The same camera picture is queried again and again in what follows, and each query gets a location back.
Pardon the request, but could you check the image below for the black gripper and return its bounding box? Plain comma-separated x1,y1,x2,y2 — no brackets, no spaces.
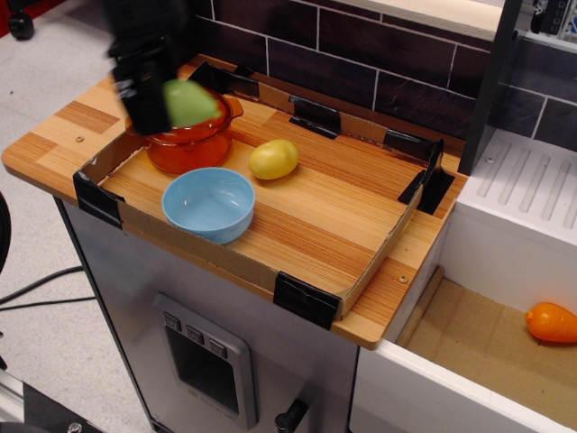
102,1,188,135

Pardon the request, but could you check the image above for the green toy pear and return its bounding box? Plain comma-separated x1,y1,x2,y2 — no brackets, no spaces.
162,79,222,128

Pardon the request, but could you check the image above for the light blue bowl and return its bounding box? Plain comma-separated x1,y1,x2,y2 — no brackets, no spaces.
161,167,256,244

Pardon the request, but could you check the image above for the orange transparent pot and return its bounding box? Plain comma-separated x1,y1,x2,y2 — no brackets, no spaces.
143,91,243,175

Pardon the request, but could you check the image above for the black chair wheel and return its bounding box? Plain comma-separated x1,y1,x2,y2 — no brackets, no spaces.
8,10,34,41

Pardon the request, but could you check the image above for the yellow toy potato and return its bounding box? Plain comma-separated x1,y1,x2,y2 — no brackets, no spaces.
248,139,299,180

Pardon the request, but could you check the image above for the cardboard fence with black tape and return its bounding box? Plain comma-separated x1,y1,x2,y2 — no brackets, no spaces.
73,62,460,340

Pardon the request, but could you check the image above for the silver toy dishwasher cabinet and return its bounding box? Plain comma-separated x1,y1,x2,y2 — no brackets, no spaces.
58,202,358,432

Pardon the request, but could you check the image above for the black dishwasher knob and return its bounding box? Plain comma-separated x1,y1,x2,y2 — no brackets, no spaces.
274,399,308,433

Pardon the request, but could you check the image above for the white toy sink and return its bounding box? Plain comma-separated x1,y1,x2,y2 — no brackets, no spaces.
350,131,576,432

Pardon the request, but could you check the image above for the orange toy carrot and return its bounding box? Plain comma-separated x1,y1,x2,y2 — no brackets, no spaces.
525,302,577,344

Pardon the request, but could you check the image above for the black floor cable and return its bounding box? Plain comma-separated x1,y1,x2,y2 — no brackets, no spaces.
0,265,96,312

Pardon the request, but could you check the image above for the dark grey vertical post right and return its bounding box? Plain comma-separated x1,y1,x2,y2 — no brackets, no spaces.
458,0,526,175

